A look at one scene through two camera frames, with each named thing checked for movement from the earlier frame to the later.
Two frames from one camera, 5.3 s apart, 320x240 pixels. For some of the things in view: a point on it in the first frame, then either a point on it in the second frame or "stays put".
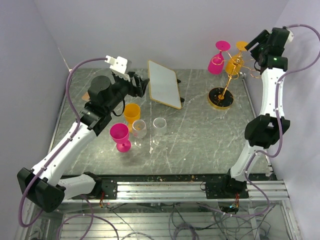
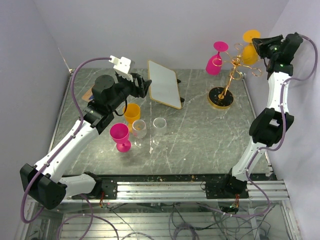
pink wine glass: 120,133 stays put
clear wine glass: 160,125 stays put
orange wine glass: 131,113 stays put
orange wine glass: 233,64 to 250,53
